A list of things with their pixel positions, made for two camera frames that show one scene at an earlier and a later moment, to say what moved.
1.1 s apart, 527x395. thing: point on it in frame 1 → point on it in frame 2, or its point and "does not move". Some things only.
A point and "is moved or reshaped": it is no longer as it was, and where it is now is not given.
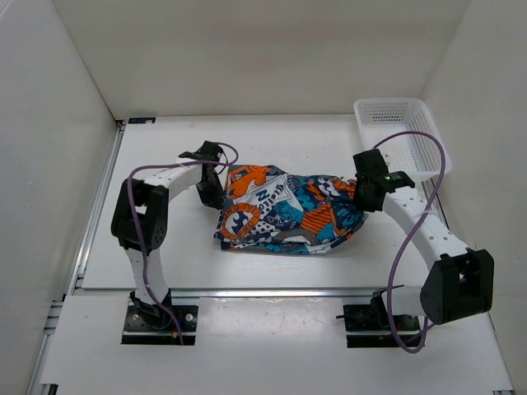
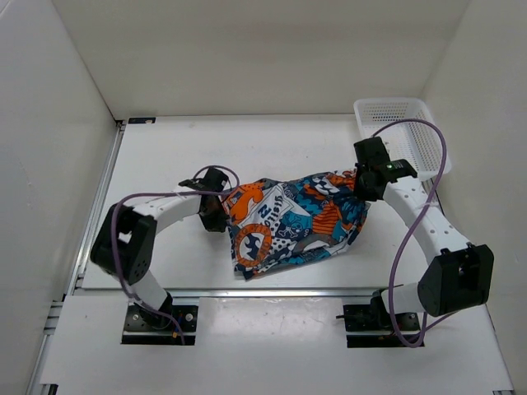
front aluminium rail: x=272 y=293 does not move
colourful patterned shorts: x=264 y=208 is moved or reshaped
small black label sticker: x=142 y=120 does not move
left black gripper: x=210 y=200 → x=218 y=222
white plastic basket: x=420 y=154 does not move
